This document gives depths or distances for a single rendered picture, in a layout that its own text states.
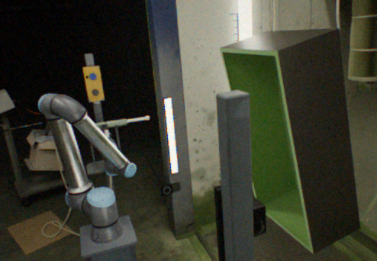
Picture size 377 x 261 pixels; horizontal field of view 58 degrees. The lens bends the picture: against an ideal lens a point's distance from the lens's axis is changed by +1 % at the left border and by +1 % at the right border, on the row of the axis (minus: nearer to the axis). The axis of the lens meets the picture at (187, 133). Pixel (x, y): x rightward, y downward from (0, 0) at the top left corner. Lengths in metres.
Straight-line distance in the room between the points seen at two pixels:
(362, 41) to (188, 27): 1.33
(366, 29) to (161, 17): 1.53
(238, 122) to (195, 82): 2.04
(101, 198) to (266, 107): 1.24
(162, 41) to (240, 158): 1.98
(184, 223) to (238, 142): 2.42
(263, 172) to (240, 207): 1.83
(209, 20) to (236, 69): 0.60
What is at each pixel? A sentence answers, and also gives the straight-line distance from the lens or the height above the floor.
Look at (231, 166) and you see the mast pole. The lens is 0.64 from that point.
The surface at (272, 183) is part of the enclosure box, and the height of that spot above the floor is 0.62.
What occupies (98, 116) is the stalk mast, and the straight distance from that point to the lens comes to 2.74.
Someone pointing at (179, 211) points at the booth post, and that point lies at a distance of 2.95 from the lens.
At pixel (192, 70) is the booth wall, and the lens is 2.63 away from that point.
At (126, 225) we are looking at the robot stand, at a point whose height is 0.64.
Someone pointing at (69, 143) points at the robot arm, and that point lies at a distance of 1.97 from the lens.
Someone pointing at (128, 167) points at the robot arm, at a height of 0.99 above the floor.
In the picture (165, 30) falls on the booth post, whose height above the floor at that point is 1.76.
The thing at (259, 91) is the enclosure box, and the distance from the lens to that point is 2.31.
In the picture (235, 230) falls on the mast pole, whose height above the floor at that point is 1.37.
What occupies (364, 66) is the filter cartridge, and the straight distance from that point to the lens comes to 3.00.
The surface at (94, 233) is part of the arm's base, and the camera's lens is 2.07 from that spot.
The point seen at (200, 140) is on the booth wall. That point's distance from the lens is 2.76.
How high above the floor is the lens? 1.76
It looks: 17 degrees down
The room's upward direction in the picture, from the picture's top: 5 degrees counter-clockwise
